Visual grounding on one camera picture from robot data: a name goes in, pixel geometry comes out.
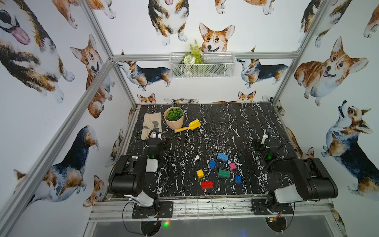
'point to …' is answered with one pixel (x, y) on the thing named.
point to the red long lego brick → (207, 184)
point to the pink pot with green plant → (173, 117)
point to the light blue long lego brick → (223, 156)
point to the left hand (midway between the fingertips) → (160, 133)
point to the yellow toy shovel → (193, 124)
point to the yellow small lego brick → (200, 174)
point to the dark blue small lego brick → (238, 178)
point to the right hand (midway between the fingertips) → (261, 136)
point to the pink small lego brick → (232, 166)
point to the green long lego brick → (224, 174)
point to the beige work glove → (152, 121)
